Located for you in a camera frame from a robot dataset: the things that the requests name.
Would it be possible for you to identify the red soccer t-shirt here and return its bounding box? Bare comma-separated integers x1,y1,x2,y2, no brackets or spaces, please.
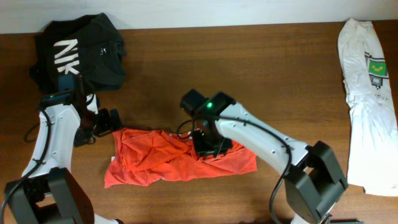
104,128,257,189

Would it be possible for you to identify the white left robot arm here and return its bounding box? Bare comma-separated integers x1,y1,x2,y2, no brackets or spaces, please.
3,90,121,223

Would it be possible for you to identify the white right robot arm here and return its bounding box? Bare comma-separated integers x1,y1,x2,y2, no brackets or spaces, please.
180,89,348,223

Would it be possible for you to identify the black Nike t-shirt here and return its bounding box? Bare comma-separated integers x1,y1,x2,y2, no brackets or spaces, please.
34,13,127,91

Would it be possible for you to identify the dark navy folded garment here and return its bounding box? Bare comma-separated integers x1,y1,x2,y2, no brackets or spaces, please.
29,63,58,95

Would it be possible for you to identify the white printed t-shirt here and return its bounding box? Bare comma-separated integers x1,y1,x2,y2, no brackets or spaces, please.
338,19,397,197

